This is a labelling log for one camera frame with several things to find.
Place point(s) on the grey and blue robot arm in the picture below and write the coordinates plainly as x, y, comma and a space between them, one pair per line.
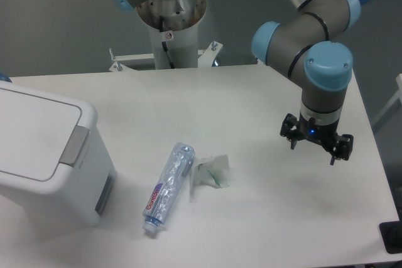
303, 51

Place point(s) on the white frame at right edge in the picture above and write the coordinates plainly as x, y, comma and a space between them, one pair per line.
389, 109

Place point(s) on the black device at table edge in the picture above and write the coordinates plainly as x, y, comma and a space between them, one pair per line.
391, 235

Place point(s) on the crumpled clear plastic wrapper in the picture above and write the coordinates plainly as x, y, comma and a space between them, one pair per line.
211, 171

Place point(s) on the white push-button trash can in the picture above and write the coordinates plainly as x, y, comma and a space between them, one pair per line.
53, 159

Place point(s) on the crushed clear plastic bottle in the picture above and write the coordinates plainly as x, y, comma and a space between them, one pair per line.
167, 188

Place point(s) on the blue object at left edge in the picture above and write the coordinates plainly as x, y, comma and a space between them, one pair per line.
5, 78

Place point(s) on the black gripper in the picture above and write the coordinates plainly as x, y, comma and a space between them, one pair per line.
320, 129

